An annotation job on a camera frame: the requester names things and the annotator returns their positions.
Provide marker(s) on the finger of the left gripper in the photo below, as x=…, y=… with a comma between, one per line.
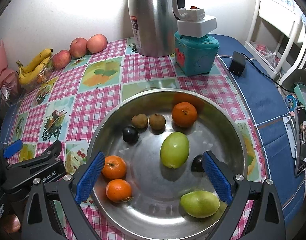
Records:
x=51, y=153
x=12, y=149

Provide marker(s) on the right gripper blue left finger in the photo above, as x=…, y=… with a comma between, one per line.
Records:
x=76, y=188

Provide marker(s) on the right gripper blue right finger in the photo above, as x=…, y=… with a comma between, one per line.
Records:
x=232, y=189

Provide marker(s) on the yellow-green fruit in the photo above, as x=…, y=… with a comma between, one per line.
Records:
x=200, y=204

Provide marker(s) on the orange mandarin with stem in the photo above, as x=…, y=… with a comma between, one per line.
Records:
x=115, y=167

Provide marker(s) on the dark plum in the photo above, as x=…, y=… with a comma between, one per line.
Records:
x=198, y=163
x=130, y=134

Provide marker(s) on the large green fruit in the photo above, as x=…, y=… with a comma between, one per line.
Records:
x=174, y=150

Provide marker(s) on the brown kiwi front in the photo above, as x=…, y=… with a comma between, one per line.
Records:
x=140, y=121

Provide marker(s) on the brown kiwi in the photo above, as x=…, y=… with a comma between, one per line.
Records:
x=140, y=121
x=157, y=121

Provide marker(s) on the person's left hand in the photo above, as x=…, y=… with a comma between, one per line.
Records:
x=10, y=224

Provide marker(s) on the checkered fruit-print tablecloth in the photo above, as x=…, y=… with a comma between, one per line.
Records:
x=72, y=103

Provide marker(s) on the clear glass fruit dish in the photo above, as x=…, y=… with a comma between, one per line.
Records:
x=40, y=79

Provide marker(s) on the lower yellow banana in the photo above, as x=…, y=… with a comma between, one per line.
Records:
x=25, y=79

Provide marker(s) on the yellow banana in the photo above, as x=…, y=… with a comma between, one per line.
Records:
x=42, y=56
x=25, y=79

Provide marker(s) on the large steel bowl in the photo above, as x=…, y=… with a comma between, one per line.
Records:
x=159, y=134

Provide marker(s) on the smartphone on stand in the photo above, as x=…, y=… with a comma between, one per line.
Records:
x=300, y=119

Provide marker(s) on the red apple left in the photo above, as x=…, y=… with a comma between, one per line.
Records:
x=61, y=59

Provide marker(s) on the red apple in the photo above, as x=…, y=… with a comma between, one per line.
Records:
x=97, y=43
x=78, y=47
x=61, y=59

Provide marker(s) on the upper yellow banana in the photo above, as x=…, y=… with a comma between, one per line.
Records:
x=42, y=56

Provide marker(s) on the blue fabric table cover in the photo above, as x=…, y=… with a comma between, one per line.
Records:
x=267, y=109

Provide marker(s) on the red apple middle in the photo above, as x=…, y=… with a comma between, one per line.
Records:
x=78, y=47

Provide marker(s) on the red apple right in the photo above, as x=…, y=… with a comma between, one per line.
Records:
x=97, y=43

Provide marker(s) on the black charger plug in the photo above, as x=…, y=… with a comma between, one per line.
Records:
x=238, y=64

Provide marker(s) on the teal toy box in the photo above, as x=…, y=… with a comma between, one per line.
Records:
x=195, y=55

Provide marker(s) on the white shelf rack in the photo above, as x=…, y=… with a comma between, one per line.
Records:
x=277, y=39

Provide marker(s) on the stainless steel thermos jug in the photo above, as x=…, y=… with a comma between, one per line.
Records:
x=153, y=25

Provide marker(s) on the white power adapter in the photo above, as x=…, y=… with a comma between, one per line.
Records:
x=193, y=22

